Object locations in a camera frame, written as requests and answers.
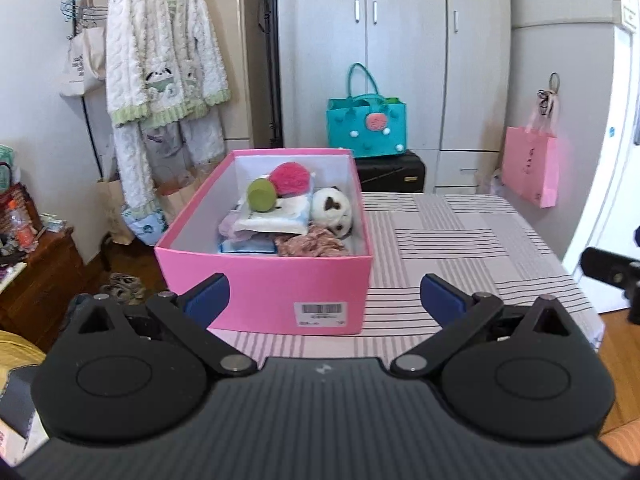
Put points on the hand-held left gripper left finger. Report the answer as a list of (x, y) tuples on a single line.
[(207, 300)]

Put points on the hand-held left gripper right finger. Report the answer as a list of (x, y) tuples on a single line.
[(442, 300)]

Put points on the pink cardboard box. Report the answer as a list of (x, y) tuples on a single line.
[(260, 285)]

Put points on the purple plush toy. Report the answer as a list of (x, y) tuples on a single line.
[(230, 225)]

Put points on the olive green puff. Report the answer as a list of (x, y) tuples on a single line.
[(261, 195)]

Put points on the pink floral cloth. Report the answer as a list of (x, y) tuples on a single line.
[(312, 242)]

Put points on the white plush cat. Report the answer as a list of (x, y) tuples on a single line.
[(332, 210)]

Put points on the pink fluffy puff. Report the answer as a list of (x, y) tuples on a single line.
[(292, 179)]

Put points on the white door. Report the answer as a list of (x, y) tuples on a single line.
[(600, 185)]

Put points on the light blue printed bag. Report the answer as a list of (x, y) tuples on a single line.
[(147, 227)]

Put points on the brown paper bag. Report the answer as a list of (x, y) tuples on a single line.
[(177, 200), (112, 205)]

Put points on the pink paper bag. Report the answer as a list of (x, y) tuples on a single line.
[(530, 170)]

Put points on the black suitcase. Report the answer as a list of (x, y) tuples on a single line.
[(390, 172)]

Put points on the white fleece pajama pants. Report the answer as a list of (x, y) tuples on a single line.
[(130, 170)]

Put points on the grey cloth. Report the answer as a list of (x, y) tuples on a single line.
[(162, 147)]

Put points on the hanging ribbon charm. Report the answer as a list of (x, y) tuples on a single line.
[(547, 97)]

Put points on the wooden nightstand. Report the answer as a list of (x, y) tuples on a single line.
[(40, 280)]

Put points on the teal felt handbag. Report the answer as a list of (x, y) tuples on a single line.
[(365, 125)]

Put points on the red capped plastic bottle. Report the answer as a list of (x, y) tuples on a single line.
[(22, 232)]

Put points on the black clothes rack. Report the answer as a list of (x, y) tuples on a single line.
[(92, 130)]

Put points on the wicker basket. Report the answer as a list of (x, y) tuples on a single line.
[(22, 205)]

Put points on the green plastic bag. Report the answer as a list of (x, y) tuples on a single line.
[(6, 170)]

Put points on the black tripod pole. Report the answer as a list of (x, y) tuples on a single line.
[(270, 60)]

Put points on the white wardrobe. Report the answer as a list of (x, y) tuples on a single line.
[(415, 50)]

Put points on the white tote bag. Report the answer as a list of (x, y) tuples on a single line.
[(82, 67)]

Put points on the white fluffy pajama set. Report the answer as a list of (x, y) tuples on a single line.
[(160, 35)]

